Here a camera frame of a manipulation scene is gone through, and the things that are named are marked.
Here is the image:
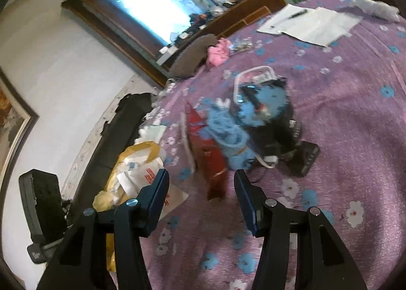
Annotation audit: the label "white cotton wad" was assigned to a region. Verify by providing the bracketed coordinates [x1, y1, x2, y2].
[349, 0, 400, 22]

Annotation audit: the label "framed wall painting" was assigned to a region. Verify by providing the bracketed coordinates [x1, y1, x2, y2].
[0, 69, 39, 183]

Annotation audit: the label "small clear trinkets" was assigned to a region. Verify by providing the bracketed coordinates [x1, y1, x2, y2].
[231, 41, 254, 52]

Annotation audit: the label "clutter of small items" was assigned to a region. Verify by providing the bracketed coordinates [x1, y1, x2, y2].
[187, 0, 264, 33]

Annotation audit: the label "brown cushion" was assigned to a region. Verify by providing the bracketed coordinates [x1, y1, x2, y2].
[170, 34, 219, 78]

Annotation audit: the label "pile of white packets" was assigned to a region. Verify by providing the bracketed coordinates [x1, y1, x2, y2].
[117, 150, 165, 195]

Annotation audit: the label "clear cartoon print pouch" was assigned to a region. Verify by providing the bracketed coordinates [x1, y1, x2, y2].
[233, 66, 297, 154]

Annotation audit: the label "pale green packet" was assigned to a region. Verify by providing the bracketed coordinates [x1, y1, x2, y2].
[149, 125, 167, 145]

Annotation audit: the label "black device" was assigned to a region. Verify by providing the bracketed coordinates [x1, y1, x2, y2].
[279, 120, 321, 178]

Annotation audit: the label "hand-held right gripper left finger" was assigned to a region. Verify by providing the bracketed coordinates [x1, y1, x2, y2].
[36, 169, 170, 290]

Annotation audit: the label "black sofa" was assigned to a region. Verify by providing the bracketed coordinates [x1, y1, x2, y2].
[60, 93, 156, 214]

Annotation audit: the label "white fluffy cloth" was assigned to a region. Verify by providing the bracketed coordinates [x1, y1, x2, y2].
[138, 109, 159, 143]

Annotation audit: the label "wooden framed mirror cabinet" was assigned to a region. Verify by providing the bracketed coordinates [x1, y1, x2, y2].
[62, 0, 286, 87]

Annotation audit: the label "pink soft cloth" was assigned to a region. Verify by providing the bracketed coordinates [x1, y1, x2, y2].
[208, 39, 232, 67]

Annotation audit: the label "white paper sheets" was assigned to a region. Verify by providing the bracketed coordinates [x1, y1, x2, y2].
[257, 4, 364, 47]

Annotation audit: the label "blue knitted cloth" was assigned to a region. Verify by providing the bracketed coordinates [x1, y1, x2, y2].
[203, 100, 254, 170]

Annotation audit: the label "purple floral blanket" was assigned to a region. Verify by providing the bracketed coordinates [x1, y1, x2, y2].
[144, 0, 406, 290]

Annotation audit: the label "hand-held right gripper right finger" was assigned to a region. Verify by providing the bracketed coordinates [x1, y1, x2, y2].
[234, 169, 368, 290]

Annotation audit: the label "white plastic bag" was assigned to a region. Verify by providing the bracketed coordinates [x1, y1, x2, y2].
[159, 79, 176, 97]

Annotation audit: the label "red pouch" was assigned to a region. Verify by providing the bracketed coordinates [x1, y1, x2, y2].
[180, 101, 229, 202]

